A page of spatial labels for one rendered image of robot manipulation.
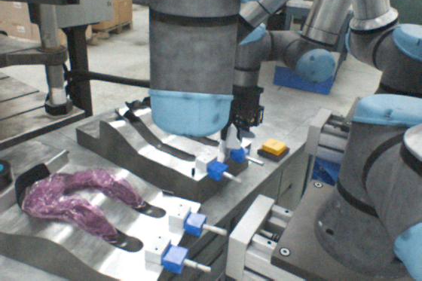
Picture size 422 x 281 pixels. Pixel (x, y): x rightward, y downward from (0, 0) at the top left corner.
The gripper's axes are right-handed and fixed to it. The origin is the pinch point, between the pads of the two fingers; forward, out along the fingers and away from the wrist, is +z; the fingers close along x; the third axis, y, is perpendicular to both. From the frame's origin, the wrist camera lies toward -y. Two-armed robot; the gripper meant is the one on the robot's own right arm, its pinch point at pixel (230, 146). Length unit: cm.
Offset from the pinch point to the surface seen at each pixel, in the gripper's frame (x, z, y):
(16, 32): 150, 69, -406
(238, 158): -2.1, 1.3, 4.1
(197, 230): -28.6, 4.6, 10.7
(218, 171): -12.6, -0.1, 4.7
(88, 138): -17.7, 6.1, -41.5
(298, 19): 592, 83, -237
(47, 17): -7, -25, -72
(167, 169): -17.7, 2.7, -8.1
